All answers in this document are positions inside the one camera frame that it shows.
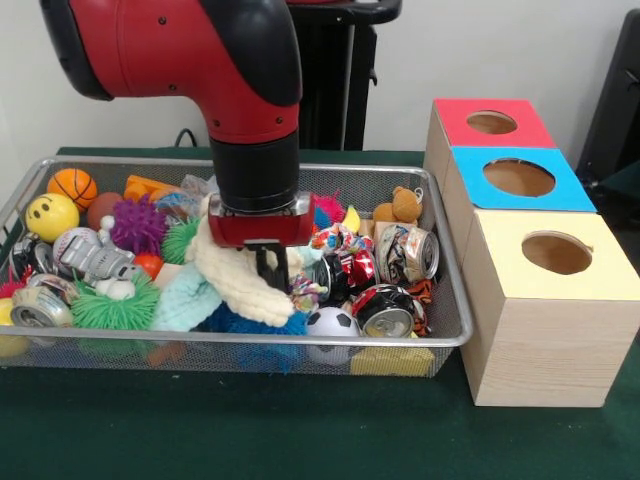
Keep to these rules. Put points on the green fuzzy ball with eyes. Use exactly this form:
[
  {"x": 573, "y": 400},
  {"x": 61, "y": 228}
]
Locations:
[{"x": 117, "y": 310}]

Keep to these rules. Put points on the mint knitted cloth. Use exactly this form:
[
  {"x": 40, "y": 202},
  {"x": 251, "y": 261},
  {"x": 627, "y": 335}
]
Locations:
[{"x": 180, "y": 300}]

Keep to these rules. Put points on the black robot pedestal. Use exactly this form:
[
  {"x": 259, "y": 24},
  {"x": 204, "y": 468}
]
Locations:
[{"x": 340, "y": 75}]

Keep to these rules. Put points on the crushed red soda can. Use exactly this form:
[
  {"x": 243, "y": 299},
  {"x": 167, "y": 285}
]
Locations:
[{"x": 387, "y": 310}]

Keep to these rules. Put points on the red patterned crumpled cloth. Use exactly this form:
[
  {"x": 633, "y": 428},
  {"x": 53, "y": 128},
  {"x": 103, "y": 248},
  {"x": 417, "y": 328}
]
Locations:
[{"x": 342, "y": 240}]

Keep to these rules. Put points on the crushed silver soda can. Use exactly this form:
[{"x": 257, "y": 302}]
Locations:
[{"x": 407, "y": 252}]

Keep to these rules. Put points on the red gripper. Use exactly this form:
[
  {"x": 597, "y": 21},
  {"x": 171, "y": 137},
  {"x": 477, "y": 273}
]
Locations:
[{"x": 260, "y": 230}]

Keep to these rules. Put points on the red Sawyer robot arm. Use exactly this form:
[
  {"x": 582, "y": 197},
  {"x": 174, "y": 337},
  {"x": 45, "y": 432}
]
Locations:
[{"x": 175, "y": 50}]

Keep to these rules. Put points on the purple spiky ball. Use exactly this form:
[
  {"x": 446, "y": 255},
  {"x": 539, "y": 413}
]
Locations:
[{"x": 137, "y": 225}]

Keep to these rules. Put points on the wooden box with three holes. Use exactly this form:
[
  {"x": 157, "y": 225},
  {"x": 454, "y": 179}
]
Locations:
[{"x": 540, "y": 360}]

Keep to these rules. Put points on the black and white soccer ball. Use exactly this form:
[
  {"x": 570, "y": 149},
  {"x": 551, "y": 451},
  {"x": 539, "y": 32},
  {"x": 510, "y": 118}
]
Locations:
[{"x": 332, "y": 322}]

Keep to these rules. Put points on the brown teddy bear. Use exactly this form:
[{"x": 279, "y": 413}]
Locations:
[{"x": 400, "y": 207}]

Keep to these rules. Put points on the cream knitted cloth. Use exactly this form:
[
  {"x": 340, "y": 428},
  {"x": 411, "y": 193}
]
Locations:
[{"x": 235, "y": 280}]

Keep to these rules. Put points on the yellow smiley ball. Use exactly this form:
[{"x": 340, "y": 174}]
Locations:
[{"x": 52, "y": 217}]

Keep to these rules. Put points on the metal mesh bin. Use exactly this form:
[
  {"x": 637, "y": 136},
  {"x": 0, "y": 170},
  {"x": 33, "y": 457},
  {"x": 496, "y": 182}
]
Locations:
[{"x": 100, "y": 357}]

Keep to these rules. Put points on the dark green table cloth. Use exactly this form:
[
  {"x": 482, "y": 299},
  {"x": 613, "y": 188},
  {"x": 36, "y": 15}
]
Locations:
[
  {"x": 300, "y": 430},
  {"x": 620, "y": 200}
]

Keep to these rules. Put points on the orange toy basketball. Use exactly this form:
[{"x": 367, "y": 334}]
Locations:
[{"x": 72, "y": 187}]

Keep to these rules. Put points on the black upright panel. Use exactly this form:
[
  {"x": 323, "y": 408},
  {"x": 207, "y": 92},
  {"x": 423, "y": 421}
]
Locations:
[{"x": 615, "y": 100}]

